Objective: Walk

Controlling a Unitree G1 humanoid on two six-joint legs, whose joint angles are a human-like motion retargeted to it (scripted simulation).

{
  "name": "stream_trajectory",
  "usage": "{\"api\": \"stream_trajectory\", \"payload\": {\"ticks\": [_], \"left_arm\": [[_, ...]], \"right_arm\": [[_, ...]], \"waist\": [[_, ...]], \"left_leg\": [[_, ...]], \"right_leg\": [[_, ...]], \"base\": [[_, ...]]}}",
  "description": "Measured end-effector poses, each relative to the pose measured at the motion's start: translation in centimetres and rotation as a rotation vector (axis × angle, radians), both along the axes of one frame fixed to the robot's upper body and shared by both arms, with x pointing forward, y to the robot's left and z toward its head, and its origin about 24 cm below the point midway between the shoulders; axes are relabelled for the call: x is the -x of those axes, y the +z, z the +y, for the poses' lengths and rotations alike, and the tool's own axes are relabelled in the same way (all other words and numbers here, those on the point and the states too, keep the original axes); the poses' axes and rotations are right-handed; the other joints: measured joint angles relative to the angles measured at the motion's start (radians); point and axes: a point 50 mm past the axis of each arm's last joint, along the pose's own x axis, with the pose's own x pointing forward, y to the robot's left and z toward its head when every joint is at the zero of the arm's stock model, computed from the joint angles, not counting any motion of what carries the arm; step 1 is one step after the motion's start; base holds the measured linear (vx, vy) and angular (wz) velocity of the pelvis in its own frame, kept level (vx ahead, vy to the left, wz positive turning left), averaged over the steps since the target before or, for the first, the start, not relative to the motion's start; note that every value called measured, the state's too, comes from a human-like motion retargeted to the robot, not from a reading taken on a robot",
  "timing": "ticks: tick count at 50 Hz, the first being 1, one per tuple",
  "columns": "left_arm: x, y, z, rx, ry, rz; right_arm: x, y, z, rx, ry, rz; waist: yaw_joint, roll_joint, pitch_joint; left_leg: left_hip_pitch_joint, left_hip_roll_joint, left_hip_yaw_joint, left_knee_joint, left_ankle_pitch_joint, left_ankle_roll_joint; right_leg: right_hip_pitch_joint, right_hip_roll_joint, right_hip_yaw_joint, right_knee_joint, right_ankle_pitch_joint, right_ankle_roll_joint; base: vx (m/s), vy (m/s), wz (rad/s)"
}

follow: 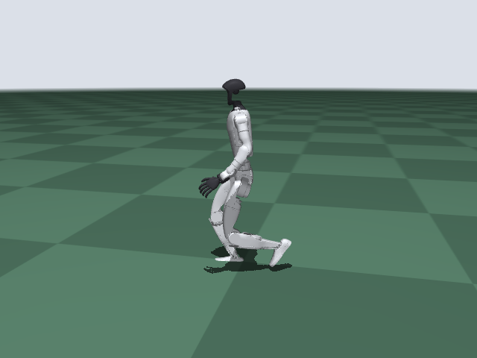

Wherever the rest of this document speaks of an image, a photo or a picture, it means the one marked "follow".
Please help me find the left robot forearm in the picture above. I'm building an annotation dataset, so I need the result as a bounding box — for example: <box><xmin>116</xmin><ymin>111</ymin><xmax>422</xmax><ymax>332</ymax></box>
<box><xmin>219</xmin><ymin>146</ymin><xmax>249</xmax><ymax>180</ymax></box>

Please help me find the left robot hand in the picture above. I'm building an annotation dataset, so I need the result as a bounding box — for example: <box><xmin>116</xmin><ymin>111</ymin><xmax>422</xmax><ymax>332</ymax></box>
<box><xmin>198</xmin><ymin>174</ymin><xmax>230</xmax><ymax>198</ymax></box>

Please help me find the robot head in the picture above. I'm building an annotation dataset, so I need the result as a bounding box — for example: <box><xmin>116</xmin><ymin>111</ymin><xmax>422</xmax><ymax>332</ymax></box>
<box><xmin>222</xmin><ymin>79</ymin><xmax>246</xmax><ymax>112</ymax></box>

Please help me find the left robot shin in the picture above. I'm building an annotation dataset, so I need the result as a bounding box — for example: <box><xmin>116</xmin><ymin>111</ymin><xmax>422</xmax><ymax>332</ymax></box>
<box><xmin>228</xmin><ymin>231</ymin><xmax>281</xmax><ymax>250</ymax></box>

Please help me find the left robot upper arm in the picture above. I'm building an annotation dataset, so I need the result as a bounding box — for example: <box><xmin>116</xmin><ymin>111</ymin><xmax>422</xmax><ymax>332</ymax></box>
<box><xmin>234</xmin><ymin>113</ymin><xmax>252</xmax><ymax>158</ymax></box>

